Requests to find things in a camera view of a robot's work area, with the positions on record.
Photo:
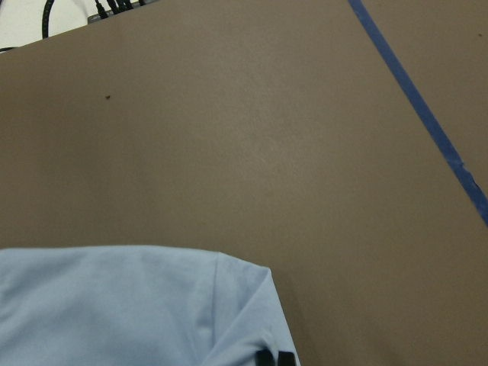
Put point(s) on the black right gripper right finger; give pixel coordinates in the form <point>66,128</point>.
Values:
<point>286,358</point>

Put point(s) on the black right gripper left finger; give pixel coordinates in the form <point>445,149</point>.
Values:
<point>264,357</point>

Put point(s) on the light blue t-shirt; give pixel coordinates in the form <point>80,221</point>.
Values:
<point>137,305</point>

